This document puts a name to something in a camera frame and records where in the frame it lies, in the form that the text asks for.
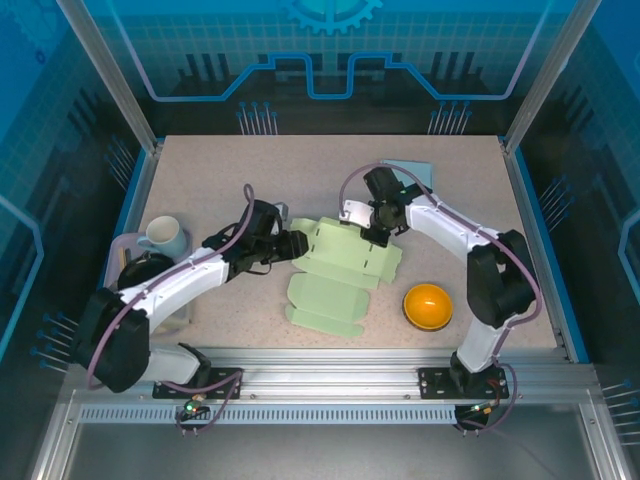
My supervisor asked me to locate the light blue paper box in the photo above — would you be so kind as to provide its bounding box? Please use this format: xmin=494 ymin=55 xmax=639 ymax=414
xmin=379 ymin=158 xmax=434 ymax=190

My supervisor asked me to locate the light green paper box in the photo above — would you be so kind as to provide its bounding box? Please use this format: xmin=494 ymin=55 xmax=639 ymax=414
xmin=284 ymin=215 xmax=404 ymax=341

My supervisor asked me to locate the orange dome bowl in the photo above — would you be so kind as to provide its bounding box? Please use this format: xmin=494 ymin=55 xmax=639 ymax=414
xmin=402 ymin=282 xmax=455 ymax=332

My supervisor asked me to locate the pale blue mug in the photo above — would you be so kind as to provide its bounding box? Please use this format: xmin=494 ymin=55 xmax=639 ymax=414
xmin=135 ymin=214 xmax=194 ymax=264

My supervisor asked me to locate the black round dish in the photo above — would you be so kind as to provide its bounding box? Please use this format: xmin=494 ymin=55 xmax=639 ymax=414
xmin=117 ymin=252 xmax=174 ymax=292

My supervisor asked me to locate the small connector with green light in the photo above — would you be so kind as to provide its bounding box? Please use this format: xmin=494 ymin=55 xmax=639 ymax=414
xmin=182 ymin=394 xmax=209 ymax=419
xmin=467 ymin=399 xmax=501 ymax=419

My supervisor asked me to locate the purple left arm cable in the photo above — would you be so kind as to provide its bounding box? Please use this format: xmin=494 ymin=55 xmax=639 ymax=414
xmin=87 ymin=183 xmax=256 ymax=439

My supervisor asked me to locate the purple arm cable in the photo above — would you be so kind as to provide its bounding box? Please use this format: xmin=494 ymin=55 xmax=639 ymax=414
xmin=339 ymin=163 xmax=545 ymax=436
xmin=87 ymin=183 xmax=256 ymax=439

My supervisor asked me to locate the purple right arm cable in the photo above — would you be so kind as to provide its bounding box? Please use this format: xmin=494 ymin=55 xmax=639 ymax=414
xmin=339 ymin=163 xmax=545 ymax=436

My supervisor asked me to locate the aluminium table side rail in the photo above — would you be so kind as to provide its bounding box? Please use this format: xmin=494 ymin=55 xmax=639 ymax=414
xmin=502 ymin=142 xmax=574 ymax=362
xmin=82 ymin=144 xmax=164 ymax=364

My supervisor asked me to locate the aluminium front rail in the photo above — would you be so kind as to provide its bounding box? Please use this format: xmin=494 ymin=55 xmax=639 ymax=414
xmin=64 ymin=347 xmax=601 ymax=401

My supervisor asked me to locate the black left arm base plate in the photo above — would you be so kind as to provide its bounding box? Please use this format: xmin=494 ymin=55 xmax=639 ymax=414
xmin=152 ymin=365 xmax=244 ymax=401

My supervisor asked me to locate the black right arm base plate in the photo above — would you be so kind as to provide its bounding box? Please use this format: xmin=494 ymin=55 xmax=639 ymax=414
xmin=417 ymin=365 xmax=511 ymax=401

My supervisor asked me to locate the slotted grey cable duct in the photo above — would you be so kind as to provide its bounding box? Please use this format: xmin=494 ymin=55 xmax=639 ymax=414
xmin=78 ymin=403 xmax=464 ymax=425

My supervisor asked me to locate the aluminium frame post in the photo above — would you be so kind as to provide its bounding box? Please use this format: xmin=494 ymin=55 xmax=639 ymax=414
xmin=502 ymin=0 xmax=604 ymax=154
xmin=54 ymin=0 xmax=164 ymax=154

